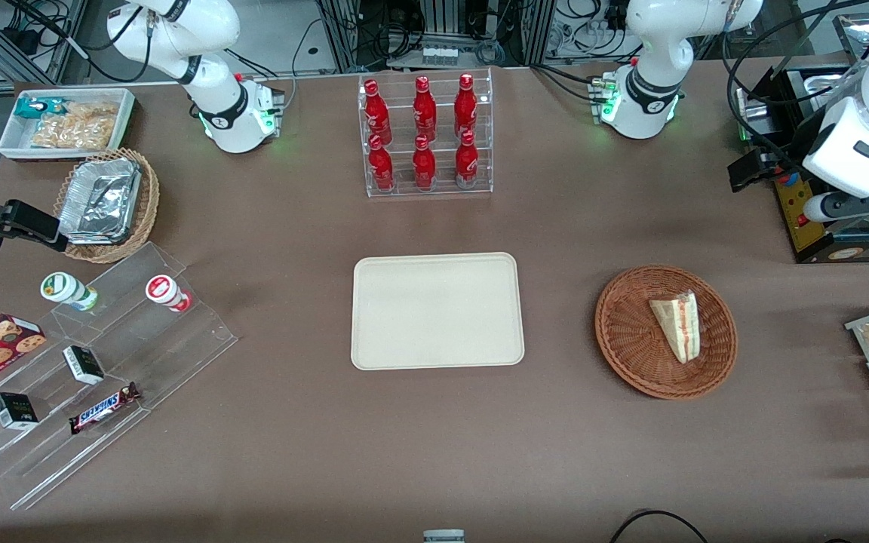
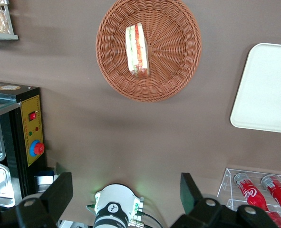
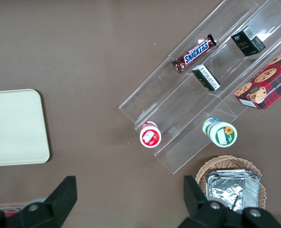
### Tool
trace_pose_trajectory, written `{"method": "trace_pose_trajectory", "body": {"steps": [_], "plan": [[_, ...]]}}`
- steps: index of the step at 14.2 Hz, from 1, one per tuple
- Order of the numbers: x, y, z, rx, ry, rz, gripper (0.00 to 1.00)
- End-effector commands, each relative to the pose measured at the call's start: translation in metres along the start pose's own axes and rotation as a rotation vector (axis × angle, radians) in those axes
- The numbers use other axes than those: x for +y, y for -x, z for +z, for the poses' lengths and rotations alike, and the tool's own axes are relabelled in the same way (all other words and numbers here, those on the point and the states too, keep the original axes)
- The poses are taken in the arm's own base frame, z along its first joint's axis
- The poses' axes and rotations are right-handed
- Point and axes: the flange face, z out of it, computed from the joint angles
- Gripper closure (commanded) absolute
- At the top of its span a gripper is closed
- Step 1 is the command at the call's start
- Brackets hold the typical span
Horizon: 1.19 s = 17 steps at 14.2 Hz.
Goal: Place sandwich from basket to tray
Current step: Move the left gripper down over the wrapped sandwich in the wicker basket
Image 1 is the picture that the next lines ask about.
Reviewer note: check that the steel food pan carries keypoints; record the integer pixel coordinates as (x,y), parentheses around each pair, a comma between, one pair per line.
(827,83)

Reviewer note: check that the white rectangular snack bin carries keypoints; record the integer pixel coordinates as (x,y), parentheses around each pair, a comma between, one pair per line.
(13,143)

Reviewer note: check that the green-lidded white cup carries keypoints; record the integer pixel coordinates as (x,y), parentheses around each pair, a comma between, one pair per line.
(65,289)

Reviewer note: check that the small grey device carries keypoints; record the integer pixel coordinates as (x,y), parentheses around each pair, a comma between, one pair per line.
(443,537)

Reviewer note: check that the white connector strip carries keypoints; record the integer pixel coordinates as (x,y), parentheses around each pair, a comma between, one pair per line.
(439,56)

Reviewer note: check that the brown wicker basket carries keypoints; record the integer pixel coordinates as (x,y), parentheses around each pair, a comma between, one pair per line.
(631,339)

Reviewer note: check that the clear bag of crackers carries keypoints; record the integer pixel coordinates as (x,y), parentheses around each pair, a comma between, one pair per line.
(76,130)

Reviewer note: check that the clear acrylic stepped shelf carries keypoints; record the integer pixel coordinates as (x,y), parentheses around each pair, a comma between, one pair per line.
(140,354)

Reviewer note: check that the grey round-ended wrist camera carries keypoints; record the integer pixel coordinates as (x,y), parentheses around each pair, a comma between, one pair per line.
(842,207)

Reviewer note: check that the stack of foil trays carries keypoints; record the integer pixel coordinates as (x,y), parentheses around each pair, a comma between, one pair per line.
(99,200)

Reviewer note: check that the beige plastic tray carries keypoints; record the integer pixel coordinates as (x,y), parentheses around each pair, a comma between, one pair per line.
(434,313)

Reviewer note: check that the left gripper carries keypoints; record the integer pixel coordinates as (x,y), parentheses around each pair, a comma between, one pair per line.
(795,145)

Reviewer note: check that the light wicker basket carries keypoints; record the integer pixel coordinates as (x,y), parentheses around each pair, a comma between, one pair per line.
(146,215)

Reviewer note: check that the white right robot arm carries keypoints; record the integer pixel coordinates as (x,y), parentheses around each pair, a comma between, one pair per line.
(217,83)

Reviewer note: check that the small black box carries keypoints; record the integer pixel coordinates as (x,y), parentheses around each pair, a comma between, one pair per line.
(84,364)
(16,412)

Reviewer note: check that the triangular sandwich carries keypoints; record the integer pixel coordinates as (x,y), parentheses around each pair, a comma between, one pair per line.
(680,326)

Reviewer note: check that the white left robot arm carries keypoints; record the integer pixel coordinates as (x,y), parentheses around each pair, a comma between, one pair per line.
(646,94)

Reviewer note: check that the red-lidded white cup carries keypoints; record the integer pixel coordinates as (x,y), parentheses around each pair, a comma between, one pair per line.
(164,291)

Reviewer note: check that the teal snack packet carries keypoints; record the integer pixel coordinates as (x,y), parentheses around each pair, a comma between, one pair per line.
(36,107)

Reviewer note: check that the black hot food cabinet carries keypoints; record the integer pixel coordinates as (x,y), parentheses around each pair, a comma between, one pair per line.
(808,237)

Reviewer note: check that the aluminium equipment rack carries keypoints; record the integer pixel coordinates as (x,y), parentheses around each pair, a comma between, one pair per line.
(442,19)

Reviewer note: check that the Snickers chocolate bar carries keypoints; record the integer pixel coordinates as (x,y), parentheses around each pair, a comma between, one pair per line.
(102,408)

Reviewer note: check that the red drink bottle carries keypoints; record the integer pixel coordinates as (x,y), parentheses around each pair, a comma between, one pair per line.
(465,109)
(467,164)
(382,170)
(425,113)
(378,117)
(424,167)

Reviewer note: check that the clear acrylic bottle rack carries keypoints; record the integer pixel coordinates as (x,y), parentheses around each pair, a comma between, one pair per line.
(446,190)

